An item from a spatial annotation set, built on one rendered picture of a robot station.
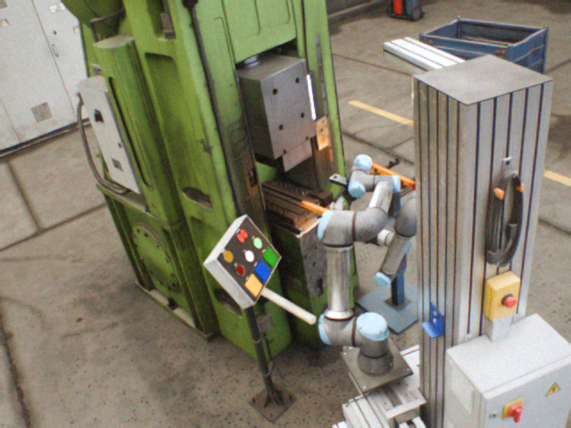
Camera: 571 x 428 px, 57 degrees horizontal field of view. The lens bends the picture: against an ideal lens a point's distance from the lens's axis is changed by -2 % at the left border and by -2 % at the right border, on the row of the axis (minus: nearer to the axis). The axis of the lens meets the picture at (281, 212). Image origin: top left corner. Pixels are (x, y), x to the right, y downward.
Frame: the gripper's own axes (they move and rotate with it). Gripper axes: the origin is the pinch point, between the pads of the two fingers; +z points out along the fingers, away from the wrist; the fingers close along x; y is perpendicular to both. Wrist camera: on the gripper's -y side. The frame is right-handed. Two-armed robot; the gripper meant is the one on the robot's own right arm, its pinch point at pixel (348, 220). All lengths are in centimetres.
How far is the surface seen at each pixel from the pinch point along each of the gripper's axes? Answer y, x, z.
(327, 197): 3.2, 14.7, 27.7
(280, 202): 1.0, -5.5, 44.5
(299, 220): 5.0, -8.6, 27.7
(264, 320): 60, -40, 37
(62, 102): 52, 69, 557
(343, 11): 78, 599, 518
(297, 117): -51, 2, 27
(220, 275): -10, -73, 10
